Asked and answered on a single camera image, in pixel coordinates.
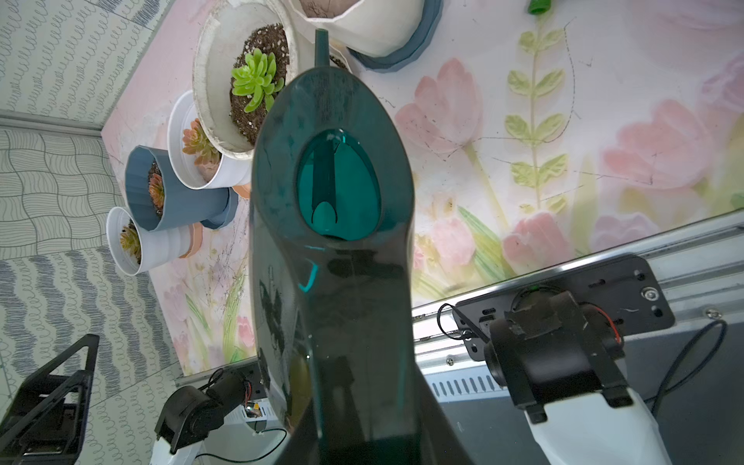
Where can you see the white pot yellow-brown succulent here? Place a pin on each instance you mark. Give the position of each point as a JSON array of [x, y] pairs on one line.
[[136, 250]]

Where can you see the green hose nozzle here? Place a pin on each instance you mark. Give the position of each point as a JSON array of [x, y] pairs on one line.
[[541, 8]]

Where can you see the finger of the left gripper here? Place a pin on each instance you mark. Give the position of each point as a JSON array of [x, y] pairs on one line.
[[47, 419], [44, 382]]

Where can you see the dark green watering can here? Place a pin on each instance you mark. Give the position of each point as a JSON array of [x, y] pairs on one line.
[[331, 261]]

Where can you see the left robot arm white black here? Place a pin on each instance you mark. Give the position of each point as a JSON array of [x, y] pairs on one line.
[[190, 414]]

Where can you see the left small circuit board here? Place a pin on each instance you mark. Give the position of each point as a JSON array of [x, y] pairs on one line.
[[260, 411]]

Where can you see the white pot pink succulent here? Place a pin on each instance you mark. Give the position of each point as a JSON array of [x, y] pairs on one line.
[[198, 164]]

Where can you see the blue-grey pot red succulent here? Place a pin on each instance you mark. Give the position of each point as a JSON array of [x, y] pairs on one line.
[[182, 206]]

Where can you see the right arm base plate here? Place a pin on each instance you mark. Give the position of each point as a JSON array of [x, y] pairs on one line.
[[625, 288]]

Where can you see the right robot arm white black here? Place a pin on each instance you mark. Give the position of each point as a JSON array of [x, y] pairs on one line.
[[558, 358]]

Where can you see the aluminium mounting rail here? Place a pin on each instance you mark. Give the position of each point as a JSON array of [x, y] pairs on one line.
[[700, 270]]

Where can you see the white pot bright green succulent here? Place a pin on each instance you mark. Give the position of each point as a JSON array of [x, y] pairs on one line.
[[384, 36]]

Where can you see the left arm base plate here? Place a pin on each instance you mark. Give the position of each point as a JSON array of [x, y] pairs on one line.
[[249, 373]]

